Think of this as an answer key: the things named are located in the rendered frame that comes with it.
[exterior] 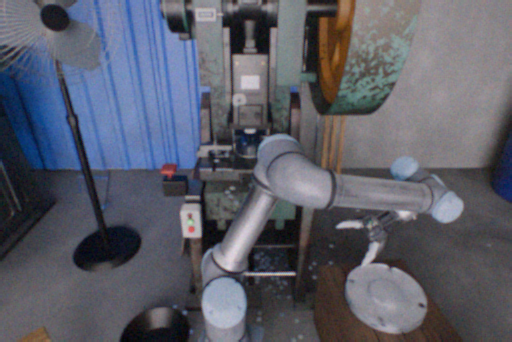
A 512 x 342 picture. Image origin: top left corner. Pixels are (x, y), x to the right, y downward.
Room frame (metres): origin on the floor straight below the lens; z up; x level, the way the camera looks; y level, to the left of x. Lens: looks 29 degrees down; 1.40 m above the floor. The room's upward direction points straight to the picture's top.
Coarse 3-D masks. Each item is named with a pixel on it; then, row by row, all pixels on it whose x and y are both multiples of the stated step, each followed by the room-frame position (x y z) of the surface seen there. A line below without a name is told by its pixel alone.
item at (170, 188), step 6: (168, 180) 1.16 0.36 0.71; (174, 180) 1.16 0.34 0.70; (180, 180) 1.16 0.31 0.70; (186, 180) 1.18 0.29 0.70; (162, 186) 1.15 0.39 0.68; (168, 186) 1.15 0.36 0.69; (174, 186) 1.15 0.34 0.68; (180, 186) 1.15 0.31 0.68; (186, 186) 1.16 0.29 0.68; (168, 192) 1.15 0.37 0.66; (174, 192) 1.15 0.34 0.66; (180, 192) 1.15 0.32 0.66; (186, 192) 1.15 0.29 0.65
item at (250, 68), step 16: (240, 48) 1.39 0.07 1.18; (256, 48) 1.38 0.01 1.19; (240, 64) 1.33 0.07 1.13; (256, 64) 1.33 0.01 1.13; (240, 80) 1.33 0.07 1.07; (256, 80) 1.33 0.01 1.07; (240, 96) 1.32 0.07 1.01; (256, 96) 1.33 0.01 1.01; (240, 112) 1.30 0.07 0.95; (256, 112) 1.30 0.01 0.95
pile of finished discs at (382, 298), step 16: (352, 272) 0.98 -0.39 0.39; (368, 272) 0.98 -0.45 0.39; (384, 272) 0.98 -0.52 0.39; (400, 272) 0.98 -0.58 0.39; (352, 288) 0.89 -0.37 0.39; (368, 288) 0.89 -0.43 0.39; (384, 288) 0.89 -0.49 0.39; (400, 288) 0.89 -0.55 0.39; (416, 288) 0.89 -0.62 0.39; (352, 304) 0.83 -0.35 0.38; (368, 304) 0.82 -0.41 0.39; (384, 304) 0.82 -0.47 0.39; (400, 304) 0.82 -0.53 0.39; (416, 304) 0.82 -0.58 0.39; (368, 320) 0.76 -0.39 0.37; (384, 320) 0.75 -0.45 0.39; (400, 320) 0.75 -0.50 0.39; (416, 320) 0.75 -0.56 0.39
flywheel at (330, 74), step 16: (352, 0) 1.32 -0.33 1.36; (336, 16) 1.39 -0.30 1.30; (352, 16) 1.30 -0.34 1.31; (320, 32) 1.69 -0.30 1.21; (336, 32) 1.51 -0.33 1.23; (320, 48) 1.66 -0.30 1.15; (336, 48) 1.49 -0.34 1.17; (320, 64) 1.60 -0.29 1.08; (336, 64) 1.46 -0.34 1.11; (320, 80) 1.57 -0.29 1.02; (336, 80) 1.41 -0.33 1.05
